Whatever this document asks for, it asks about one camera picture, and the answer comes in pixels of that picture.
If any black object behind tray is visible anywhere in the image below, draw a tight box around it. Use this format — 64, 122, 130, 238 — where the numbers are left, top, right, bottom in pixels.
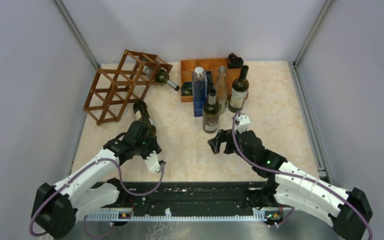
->
226, 52, 244, 69

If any blue square glass bottle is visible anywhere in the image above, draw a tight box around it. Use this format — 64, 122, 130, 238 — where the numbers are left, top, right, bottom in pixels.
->
192, 66, 208, 117

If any green bottle silver neck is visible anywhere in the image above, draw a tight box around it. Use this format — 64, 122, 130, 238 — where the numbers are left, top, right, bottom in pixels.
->
202, 88, 220, 133

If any black coiled item right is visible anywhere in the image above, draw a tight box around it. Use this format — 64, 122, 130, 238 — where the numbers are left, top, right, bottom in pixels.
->
205, 70, 214, 91

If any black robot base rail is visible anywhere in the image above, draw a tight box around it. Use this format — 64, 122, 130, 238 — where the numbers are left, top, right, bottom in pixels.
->
88, 181, 290, 225

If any green bottle black neck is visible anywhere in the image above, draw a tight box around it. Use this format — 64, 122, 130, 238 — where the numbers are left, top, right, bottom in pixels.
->
132, 100, 157, 135

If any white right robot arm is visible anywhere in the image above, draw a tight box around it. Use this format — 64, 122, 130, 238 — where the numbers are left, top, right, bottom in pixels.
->
208, 129, 374, 240

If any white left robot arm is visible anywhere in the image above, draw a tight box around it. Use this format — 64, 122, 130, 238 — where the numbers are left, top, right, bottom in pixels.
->
28, 120, 166, 240

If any green bottle white label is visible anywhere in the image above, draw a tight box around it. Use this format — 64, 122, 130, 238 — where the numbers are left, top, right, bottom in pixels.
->
228, 65, 249, 113

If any green bottle rack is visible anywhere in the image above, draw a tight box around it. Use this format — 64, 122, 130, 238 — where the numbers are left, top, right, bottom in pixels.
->
142, 66, 180, 91

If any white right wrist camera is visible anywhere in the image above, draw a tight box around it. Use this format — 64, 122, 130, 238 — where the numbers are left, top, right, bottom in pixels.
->
234, 113, 251, 134

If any wooden compartment tray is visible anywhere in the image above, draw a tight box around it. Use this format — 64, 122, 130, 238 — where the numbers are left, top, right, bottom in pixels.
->
180, 57, 241, 100

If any black coiled item left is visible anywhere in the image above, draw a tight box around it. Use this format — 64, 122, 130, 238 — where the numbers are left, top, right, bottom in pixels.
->
181, 81, 193, 96

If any black coiled item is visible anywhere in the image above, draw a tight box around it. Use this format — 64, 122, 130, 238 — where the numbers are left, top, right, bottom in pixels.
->
181, 81, 193, 96
205, 70, 214, 91

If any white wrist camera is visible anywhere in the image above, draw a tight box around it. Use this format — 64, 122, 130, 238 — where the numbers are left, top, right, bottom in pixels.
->
144, 150, 166, 173
234, 113, 251, 134

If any brown wooden wine rack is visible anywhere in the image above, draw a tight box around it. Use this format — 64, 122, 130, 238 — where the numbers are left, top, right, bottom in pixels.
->
83, 49, 173, 126

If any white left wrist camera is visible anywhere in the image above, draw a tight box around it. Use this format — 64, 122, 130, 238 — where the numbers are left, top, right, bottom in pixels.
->
144, 150, 166, 173

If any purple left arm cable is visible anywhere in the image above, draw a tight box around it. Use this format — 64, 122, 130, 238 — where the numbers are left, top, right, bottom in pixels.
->
28, 157, 166, 240

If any clear glass wine bottle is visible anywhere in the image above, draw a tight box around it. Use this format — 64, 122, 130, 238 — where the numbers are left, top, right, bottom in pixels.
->
214, 65, 228, 115

